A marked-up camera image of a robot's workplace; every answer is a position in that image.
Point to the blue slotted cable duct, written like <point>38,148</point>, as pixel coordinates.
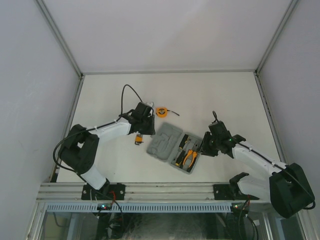
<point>136,207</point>

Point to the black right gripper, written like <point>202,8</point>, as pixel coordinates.
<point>204,149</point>

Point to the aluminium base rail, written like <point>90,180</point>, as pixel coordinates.
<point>133,192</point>

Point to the grey plastic tool case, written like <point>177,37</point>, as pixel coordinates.
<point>164,145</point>

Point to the orange black handled pliers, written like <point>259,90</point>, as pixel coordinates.
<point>190,158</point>

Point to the flathead screwdriver black yellow handle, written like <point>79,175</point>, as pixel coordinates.
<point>179,158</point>

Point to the orange tape measure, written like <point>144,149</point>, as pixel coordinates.
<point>162,112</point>

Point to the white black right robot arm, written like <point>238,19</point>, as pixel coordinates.
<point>285,186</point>

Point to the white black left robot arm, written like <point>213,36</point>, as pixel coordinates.
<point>78,150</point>

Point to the phillips screwdriver black yellow handle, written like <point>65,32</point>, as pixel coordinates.
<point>184,141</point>

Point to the hex key set orange holder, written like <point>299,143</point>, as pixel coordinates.
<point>138,139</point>

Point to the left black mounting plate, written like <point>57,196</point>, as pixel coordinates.
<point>114,191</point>

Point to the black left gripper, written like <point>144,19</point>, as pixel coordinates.
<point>151,130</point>

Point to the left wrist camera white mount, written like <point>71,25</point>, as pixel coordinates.
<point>150,103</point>

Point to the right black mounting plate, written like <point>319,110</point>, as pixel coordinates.
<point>224,191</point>

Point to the black mounting plate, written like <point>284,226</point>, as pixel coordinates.
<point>114,191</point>
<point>224,191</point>

